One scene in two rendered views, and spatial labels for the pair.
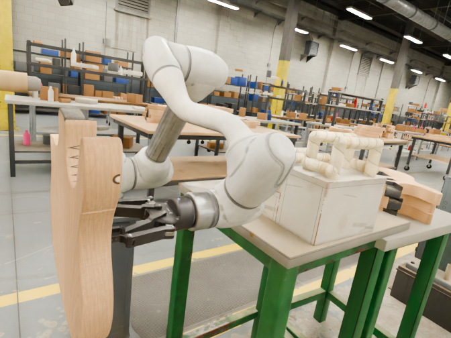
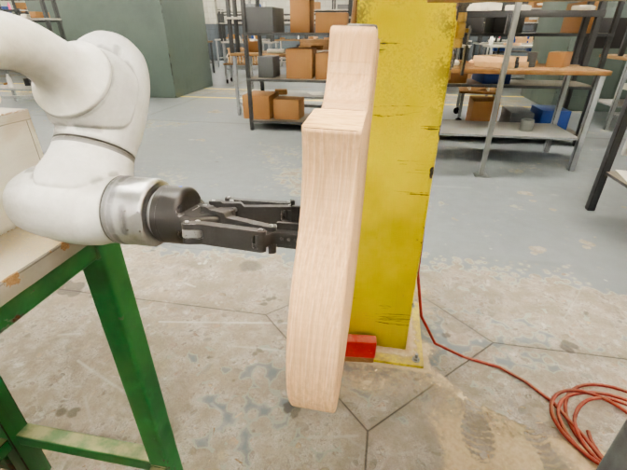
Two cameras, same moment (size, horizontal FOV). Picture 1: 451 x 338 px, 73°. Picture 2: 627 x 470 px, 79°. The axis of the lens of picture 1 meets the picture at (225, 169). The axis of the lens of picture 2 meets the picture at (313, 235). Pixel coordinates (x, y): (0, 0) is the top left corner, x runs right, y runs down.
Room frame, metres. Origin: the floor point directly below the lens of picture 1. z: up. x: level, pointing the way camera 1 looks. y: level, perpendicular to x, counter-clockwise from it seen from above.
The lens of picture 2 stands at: (0.81, 0.54, 1.22)
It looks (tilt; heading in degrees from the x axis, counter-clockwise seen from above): 28 degrees down; 227
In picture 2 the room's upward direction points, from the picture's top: straight up
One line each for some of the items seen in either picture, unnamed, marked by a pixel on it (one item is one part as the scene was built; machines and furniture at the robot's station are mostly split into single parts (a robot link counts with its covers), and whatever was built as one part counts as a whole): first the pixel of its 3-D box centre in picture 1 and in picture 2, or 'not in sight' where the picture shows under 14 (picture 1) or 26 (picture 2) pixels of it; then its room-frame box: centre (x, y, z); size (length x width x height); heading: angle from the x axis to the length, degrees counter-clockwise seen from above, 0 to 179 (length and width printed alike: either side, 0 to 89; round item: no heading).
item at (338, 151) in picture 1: (336, 160); not in sight; (0.76, -0.28, 1.15); 0.03 x 0.03 x 0.09
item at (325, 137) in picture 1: (334, 137); not in sight; (0.88, -0.30, 1.20); 0.20 x 0.03 x 0.03; 125
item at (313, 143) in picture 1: (311, 153); not in sight; (0.83, -0.23, 1.15); 0.03 x 0.03 x 0.09
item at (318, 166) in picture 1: (318, 166); not in sight; (0.79, -0.24, 1.12); 0.11 x 0.03 x 0.03; 36
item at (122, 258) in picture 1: (102, 273); not in sight; (1.30, 0.53, 0.35); 0.28 x 0.28 x 0.70; 29
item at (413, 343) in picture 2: not in sight; (374, 324); (-0.31, -0.26, 0.02); 0.40 x 0.40 x 0.02; 37
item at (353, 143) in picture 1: (360, 143); not in sight; (0.81, -0.35, 1.20); 0.20 x 0.03 x 0.03; 125
